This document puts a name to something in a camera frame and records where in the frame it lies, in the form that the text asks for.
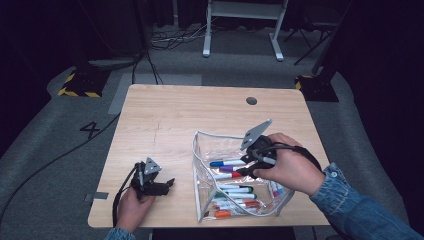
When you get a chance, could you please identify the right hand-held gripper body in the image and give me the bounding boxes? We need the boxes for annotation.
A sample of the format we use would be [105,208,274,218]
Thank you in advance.
[239,118,280,165]

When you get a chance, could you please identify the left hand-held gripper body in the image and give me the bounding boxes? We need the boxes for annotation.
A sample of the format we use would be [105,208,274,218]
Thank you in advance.
[129,157,168,201]

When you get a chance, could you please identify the group of coloured markers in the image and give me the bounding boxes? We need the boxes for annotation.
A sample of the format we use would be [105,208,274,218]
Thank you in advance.
[209,159,286,220]

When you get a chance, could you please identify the clear plastic bag white trim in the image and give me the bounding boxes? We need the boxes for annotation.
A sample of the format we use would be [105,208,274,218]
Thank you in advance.
[191,130,296,223]

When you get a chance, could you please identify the person's left hand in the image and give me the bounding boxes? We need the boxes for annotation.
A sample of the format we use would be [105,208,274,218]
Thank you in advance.
[116,188,156,234]

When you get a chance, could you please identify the person's right hand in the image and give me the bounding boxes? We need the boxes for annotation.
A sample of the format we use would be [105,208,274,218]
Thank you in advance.
[253,132,326,197]

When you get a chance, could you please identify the grey tape piece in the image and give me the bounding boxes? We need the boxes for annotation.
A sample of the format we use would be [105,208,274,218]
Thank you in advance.
[84,191,110,203]

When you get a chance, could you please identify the yellow-black striped stand base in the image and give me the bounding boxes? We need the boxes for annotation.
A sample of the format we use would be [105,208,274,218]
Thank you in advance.
[294,74,340,103]
[57,68,111,99]

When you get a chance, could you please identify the black folding stand legs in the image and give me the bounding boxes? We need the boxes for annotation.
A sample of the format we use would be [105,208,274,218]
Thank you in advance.
[283,19,334,66]

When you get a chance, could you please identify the black left gripper strap cable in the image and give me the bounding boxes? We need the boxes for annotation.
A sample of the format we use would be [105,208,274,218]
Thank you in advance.
[112,162,141,228]

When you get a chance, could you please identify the black gripper strap cable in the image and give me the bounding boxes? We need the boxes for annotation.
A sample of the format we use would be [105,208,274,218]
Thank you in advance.
[112,162,141,228]
[253,142,323,173]

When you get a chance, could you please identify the black right gripper strap cable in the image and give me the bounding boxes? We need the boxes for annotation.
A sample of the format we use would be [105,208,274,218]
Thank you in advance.
[253,142,323,173]

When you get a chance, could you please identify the long black floor cable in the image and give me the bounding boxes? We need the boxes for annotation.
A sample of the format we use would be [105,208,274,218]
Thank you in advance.
[0,112,122,221]

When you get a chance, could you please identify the white metal desk frame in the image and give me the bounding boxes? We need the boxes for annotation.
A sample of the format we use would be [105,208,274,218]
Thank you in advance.
[202,0,289,62]

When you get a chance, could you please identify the thin black floor cable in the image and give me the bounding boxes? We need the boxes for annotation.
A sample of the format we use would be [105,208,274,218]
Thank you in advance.
[131,51,164,85]

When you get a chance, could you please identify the tangle of black floor cables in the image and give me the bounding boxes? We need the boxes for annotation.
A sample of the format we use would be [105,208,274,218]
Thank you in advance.
[149,18,218,51]

